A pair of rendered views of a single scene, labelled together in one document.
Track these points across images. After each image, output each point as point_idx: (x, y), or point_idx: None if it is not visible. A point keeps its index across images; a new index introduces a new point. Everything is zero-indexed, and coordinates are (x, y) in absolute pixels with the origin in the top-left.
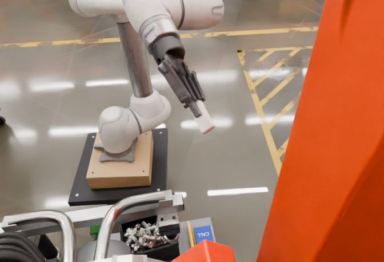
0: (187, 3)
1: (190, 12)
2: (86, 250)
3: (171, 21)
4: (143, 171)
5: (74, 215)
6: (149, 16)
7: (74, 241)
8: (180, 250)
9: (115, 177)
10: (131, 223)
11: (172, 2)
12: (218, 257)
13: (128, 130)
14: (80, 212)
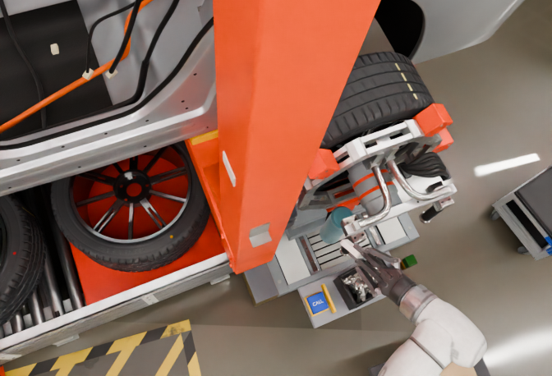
0: (411, 347)
1: (405, 344)
2: (396, 199)
3: (413, 309)
4: None
5: (413, 204)
6: (434, 300)
7: (400, 183)
8: (334, 287)
9: None
10: None
11: (424, 332)
12: (317, 164)
13: None
14: (410, 207)
